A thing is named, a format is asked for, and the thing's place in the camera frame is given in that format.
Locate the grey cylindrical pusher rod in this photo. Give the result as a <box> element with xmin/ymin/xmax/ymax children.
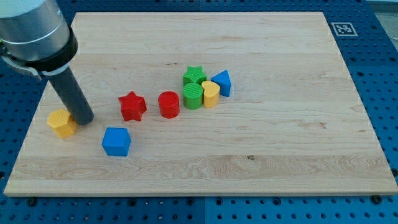
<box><xmin>49</xmin><ymin>67</ymin><xmax>94</xmax><ymax>125</ymax></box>

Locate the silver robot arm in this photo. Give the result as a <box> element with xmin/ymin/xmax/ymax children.
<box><xmin>1</xmin><ymin>0</ymin><xmax>94</xmax><ymax>125</ymax></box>

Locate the red star block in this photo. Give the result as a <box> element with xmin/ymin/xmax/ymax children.
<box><xmin>118</xmin><ymin>91</ymin><xmax>147</xmax><ymax>121</ymax></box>

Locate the green star block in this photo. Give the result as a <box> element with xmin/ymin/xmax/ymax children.
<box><xmin>183</xmin><ymin>66</ymin><xmax>207</xmax><ymax>86</ymax></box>

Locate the yellow hexagon block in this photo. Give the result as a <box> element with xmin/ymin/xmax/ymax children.
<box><xmin>47</xmin><ymin>109</ymin><xmax>77</xmax><ymax>139</ymax></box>

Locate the blue cube block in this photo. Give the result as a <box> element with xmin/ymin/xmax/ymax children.
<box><xmin>102</xmin><ymin>127</ymin><xmax>131</xmax><ymax>156</ymax></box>

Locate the red cylinder block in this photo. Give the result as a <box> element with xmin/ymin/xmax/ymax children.
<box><xmin>158</xmin><ymin>91</ymin><xmax>180</xmax><ymax>119</ymax></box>

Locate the green cylinder block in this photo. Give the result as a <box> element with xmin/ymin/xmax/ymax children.
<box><xmin>183</xmin><ymin>83</ymin><xmax>203</xmax><ymax>110</ymax></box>

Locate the wooden board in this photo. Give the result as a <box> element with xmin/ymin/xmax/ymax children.
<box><xmin>4</xmin><ymin>12</ymin><xmax>397</xmax><ymax>197</ymax></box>

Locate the yellow heart block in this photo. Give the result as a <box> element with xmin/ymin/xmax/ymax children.
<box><xmin>201</xmin><ymin>81</ymin><xmax>221</xmax><ymax>108</ymax></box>

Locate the blue triangle block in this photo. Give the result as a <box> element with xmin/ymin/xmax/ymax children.
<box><xmin>211</xmin><ymin>70</ymin><xmax>231</xmax><ymax>97</ymax></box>

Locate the white fiducial marker tag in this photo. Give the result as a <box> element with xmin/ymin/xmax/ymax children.
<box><xmin>331</xmin><ymin>22</ymin><xmax>358</xmax><ymax>37</ymax></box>

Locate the blue pegboard base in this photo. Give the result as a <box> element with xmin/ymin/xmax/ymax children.
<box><xmin>1</xmin><ymin>0</ymin><xmax>397</xmax><ymax>223</ymax></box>

